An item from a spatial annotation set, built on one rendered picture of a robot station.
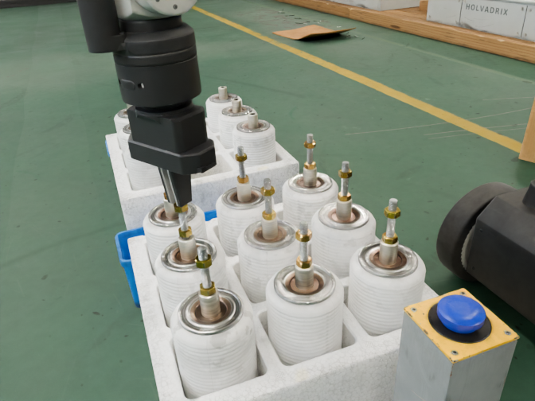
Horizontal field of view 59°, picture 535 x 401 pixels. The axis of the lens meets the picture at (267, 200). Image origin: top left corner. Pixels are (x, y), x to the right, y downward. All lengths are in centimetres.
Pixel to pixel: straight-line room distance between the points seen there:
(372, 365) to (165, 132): 37
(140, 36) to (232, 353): 35
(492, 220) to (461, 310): 44
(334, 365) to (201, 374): 16
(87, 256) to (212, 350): 67
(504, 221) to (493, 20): 221
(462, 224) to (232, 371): 52
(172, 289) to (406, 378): 31
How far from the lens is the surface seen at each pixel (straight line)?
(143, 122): 55
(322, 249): 70
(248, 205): 74
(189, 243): 63
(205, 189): 100
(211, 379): 57
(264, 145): 103
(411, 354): 49
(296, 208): 78
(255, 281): 67
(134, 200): 98
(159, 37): 50
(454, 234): 92
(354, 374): 61
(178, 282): 62
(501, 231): 87
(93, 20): 50
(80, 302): 104
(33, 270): 118
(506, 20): 294
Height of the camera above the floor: 63
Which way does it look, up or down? 30 degrees down
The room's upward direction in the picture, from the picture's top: 3 degrees counter-clockwise
